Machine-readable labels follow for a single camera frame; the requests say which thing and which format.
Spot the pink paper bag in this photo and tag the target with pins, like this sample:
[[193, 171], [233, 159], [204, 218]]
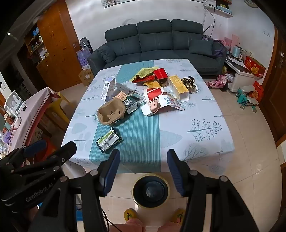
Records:
[[232, 41]]

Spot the wooden door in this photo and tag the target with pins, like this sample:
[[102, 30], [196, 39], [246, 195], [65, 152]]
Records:
[[276, 93]]

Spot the dark green cushion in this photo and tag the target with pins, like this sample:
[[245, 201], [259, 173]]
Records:
[[201, 47], [106, 54]]

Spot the yellow wrapper piece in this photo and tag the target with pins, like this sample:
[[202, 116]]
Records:
[[154, 84]]

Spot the brown cardboard box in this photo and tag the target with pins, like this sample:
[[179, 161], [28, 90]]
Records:
[[86, 77]]

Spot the light blue round container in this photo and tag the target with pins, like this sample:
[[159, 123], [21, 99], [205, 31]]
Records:
[[235, 52]]

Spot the white plastic rack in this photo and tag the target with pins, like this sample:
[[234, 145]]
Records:
[[14, 102]]

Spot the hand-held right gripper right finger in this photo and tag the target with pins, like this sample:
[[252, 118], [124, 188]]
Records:
[[176, 174]]

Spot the person's right leg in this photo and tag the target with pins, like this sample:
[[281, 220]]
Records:
[[168, 227]]

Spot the wooden cabinet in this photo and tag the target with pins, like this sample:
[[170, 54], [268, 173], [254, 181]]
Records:
[[55, 51]]

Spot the pale yellow toothpaste box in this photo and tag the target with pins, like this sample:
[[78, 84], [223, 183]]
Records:
[[178, 88]]

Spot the person's left leg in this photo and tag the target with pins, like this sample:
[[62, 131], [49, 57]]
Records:
[[126, 226]]

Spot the yellow plastic chair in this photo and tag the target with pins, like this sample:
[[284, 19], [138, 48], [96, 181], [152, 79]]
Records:
[[59, 107]]

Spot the large red gift box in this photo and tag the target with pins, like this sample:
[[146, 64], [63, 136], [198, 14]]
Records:
[[254, 65]]

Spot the black gold wrapper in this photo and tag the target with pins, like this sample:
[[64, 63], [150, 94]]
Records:
[[190, 84]]

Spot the teal grey toy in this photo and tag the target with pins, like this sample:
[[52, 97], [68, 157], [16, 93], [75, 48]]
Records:
[[244, 98]]

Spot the white wall shelf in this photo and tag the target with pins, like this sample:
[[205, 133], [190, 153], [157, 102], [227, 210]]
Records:
[[220, 10]]

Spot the small red gift box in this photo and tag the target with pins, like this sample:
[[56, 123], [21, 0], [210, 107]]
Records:
[[258, 89]]

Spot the purple printed box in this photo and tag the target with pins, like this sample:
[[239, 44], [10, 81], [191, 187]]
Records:
[[82, 58]]

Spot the pink cloth covered table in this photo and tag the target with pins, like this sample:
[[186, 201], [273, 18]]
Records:
[[31, 116]]

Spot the red bucket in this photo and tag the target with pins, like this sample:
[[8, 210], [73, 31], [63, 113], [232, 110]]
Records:
[[51, 146]]

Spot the white side cabinet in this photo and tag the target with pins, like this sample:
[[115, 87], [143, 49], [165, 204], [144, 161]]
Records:
[[242, 77]]

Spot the red crumpled wrapper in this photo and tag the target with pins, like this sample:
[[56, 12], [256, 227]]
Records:
[[145, 78]]

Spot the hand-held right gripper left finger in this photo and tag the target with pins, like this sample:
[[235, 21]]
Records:
[[110, 171]]

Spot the paper pulp cup carrier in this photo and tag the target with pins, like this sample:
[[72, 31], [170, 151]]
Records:
[[110, 113]]

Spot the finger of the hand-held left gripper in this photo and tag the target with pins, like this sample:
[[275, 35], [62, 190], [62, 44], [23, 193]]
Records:
[[64, 152], [35, 146]]

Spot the red cardboard box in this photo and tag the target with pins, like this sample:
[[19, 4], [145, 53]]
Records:
[[160, 74]]

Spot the dark green sofa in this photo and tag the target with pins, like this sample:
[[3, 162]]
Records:
[[154, 42]]

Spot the red white printed package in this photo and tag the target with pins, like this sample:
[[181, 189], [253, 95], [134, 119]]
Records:
[[156, 98]]

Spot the person's leg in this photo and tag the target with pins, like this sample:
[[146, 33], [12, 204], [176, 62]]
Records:
[[126, 226], [168, 227]]

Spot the black bin yellow rim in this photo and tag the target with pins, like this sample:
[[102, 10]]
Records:
[[143, 189]]

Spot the pink patterned bag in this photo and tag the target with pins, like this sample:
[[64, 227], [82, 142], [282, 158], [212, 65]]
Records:
[[216, 82]]

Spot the silver cardboard box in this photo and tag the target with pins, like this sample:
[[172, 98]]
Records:
[[110, 87]]

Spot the yellow snack bag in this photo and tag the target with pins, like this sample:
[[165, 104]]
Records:
[[143, 73]]

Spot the purple bag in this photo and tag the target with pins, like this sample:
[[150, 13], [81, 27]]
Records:
[[217, 48]]

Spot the crumpled green white wrapper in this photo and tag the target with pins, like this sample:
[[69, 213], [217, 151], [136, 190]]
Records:
[[108, 139]]

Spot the brown green paper coffee bag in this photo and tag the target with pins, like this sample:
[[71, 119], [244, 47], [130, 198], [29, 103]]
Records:
[[130, 104]]

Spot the leaf print tablecloth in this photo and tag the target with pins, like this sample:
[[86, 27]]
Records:
[[196, 120]]

